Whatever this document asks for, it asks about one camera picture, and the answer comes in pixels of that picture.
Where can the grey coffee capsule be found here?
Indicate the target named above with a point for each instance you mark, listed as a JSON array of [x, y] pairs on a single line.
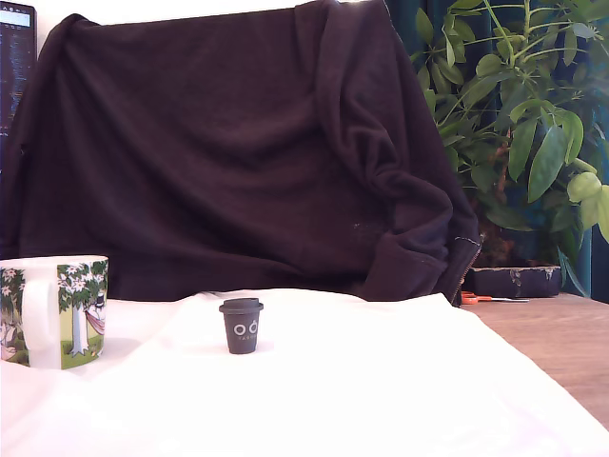
[[241, 328]]

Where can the dark brown draped cloth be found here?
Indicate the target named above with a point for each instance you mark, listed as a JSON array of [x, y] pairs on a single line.
[[214, 143]]

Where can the white tablecloth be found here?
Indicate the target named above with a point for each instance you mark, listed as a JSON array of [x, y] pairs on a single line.
[[333, 390]]

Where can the dark flat case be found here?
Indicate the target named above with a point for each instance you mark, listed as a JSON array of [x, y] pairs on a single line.
[[504, 283]]

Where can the white mug with green print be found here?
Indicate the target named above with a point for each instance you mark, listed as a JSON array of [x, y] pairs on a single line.
[[81, 304]]

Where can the green leafy houseplant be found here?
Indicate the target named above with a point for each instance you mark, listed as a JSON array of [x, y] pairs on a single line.
[[547, 157]]

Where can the computer monitor with dark screen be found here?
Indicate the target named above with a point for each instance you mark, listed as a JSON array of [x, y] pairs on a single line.
[[16, 57]]

